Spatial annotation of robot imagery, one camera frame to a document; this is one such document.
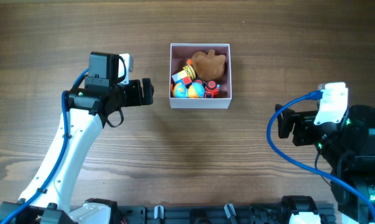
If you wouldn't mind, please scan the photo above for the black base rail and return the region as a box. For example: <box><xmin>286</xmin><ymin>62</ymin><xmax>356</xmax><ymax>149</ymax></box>
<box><xmin>112</xmin><ymin>203</ymin><xmax>336</xmax><ymax>224</ymax></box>

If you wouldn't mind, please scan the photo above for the left blue cable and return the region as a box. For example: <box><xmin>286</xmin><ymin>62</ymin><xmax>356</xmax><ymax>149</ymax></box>
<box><xmin>0</xmin><ymin>68</ymin><xmax>90</xmax><ymax>224</ymax></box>

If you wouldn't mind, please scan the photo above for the right blue cable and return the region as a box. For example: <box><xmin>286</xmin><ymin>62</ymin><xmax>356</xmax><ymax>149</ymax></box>
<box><xmin>266</xmin><ymin>90</ymin><xmax>375</xmax><ymax>224</ymax></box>

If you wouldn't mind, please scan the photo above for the brown plush toy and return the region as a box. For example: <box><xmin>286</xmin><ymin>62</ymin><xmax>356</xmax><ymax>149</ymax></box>
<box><xmin>186</xmin><ymin>50</ymin><xmax>227</xmax><ymax>82</ymax></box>

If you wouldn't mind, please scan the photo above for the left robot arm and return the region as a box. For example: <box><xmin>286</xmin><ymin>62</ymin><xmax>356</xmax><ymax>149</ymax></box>
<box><xmin>0</xmin><ymin>52</ymin><xmax>154</xmax><ymax>223</ymax></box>

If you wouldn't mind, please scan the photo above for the multicolour puzzle cube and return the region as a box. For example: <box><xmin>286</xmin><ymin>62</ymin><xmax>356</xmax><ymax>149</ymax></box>
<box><xmin>171</xmin><ymin>70</ymin><xmax>192</xmax><ymax>86</ymax></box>

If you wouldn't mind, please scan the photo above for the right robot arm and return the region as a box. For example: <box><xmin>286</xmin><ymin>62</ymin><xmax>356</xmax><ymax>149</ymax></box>
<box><xmin>277</xmin><ymin>105</ymin><xmax>375</xmax><ymax>207</ymax></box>

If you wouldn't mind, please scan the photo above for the red toy fire truck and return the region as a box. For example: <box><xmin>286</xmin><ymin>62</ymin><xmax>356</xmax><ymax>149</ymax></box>
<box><xmin>194</xmin><ymin>79</ymin><xmax>220</xmax><ymax>98</ymax></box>

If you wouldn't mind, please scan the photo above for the white box pink interior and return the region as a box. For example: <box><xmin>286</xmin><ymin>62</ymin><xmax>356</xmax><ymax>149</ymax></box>
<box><xmin>168</xmin><ymin>43</ymin><xmax>232</xmax><ymax>109</ymax></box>

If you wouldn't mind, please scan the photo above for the yellow round toy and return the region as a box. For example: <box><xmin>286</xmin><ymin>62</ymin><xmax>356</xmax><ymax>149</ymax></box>
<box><xmin>183</xmin><ymin>65</ymin><xmax>196</xmax><ymax>80</ymax></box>

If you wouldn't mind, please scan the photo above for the blue cable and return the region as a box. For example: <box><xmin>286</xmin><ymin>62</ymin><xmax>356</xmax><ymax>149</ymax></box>
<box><xmin>266</xmin><ymin>90</ymin><xmax>375</xmax><ymax>224</ymax></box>
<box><xmin>0</xmin><ymin>68</ymin><xmax>90</xmax><ymax>224</ymax></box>

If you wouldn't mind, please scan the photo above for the blue orange duck toy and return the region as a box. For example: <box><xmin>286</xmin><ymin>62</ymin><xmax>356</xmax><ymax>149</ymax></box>
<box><xmin>171</xmin><ymin>82</ymin><xmax>205</xmax><ymax>98</ymax></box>

